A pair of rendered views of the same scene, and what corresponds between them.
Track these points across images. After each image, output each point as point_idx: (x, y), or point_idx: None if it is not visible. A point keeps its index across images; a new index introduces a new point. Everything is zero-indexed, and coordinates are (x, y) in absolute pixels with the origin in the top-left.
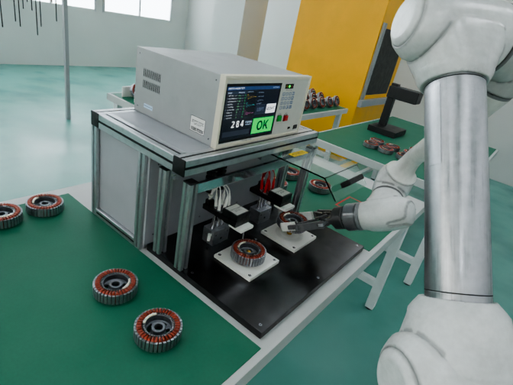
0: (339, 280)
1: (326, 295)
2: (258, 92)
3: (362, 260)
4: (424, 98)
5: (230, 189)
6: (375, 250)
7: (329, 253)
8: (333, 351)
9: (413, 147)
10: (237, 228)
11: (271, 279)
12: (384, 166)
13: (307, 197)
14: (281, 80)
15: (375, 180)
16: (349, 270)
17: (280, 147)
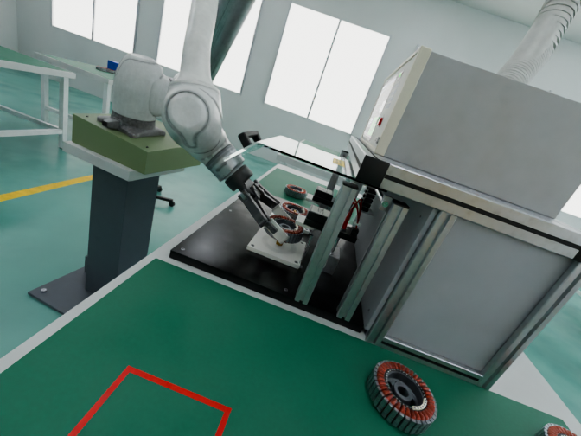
0: (206, 219)
1: (217, 208)
2: (386, 88)
3: (173, 242)
4: (253, 3)
5: (371, 238)
6: (139, 264)
7: (224, 233)
8: None
9: (211, 40)
10: (312, 195)
11: (264, 208)
12: (219, 105)
13: (314, 399)
14: (399, 70)
15: (221, 127)
16: (194, 229)
17: (354, 153)
